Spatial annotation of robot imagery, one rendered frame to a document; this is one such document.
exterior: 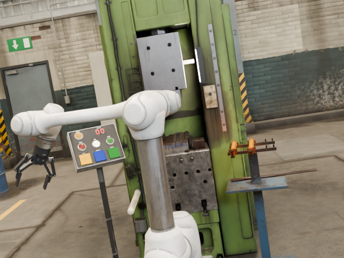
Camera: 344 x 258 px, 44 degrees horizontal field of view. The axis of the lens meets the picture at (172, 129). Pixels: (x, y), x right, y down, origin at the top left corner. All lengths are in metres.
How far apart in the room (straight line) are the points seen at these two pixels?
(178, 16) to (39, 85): 6.63
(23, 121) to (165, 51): 1.44
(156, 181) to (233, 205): 1.76
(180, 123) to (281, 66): 5.78
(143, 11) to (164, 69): 0.48
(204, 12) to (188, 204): 1.40
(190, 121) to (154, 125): 1.95
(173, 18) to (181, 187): 1.23
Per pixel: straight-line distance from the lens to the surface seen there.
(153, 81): 3.02
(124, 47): 3.19
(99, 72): 8.47
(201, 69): 3.12
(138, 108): 1.53
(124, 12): 3.21
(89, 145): 2.96
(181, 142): 3.06
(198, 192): 3.08
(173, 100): 1.71
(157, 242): 1.69
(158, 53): 3.02
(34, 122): 1.87
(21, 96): 9.68
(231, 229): 3.40
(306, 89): 9.23
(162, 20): 3.17
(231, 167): 3.26
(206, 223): 3.16
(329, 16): 9.39
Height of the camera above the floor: 1.50
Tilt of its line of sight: 8 degrees down
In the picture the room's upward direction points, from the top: 9 degrees counter-clockwise
